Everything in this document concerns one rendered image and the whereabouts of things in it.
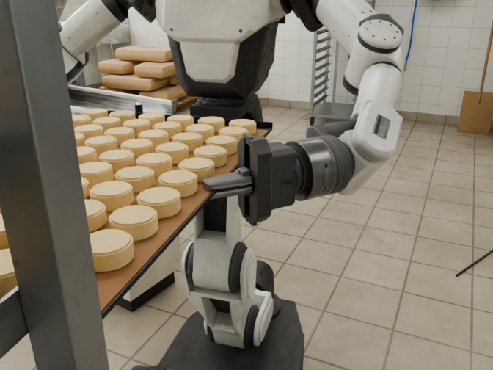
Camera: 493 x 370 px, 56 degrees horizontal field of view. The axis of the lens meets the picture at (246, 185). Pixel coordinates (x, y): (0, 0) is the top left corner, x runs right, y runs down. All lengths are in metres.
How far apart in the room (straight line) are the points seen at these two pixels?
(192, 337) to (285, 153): 1.22
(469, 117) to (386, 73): 4.39
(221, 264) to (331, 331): 0.92
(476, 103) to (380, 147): 4.54
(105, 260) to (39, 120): 0.23
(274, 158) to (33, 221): 0.40
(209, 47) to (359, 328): 1.41
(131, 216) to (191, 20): 0.67
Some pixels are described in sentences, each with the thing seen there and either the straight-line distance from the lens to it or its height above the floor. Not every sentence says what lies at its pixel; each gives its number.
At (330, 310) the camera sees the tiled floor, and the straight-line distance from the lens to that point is 2.17.
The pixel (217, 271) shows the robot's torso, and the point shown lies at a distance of 1.26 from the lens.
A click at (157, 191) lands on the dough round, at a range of 0.55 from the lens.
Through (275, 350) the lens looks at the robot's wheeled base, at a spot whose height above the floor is 0.17.
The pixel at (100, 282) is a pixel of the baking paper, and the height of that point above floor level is 1.07.
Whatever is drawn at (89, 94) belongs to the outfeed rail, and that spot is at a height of 0.88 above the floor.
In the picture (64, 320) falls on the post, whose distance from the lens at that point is 0.28.
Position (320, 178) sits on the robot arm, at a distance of 0.64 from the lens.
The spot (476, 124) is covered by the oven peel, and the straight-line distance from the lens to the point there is 5.23.
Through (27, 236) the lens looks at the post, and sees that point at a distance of 0.26.
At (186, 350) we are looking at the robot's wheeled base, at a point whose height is 0.17.
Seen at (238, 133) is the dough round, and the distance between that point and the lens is 0.77.
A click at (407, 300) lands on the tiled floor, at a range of 2.32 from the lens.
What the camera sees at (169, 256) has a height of 0.18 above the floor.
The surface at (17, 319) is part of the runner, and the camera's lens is 0.29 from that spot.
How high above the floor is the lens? 1.31
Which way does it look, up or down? 22 degrees down
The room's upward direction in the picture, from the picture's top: straight up
